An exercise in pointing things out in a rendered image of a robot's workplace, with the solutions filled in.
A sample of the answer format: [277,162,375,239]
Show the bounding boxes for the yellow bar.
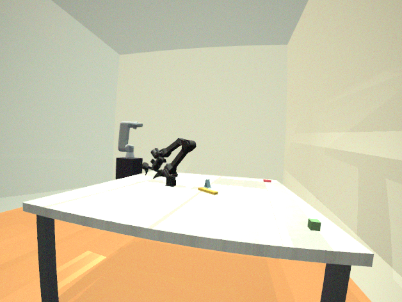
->
[198,187,218,195]

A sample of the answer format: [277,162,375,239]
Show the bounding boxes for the small green cube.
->
[307,218,321,231]

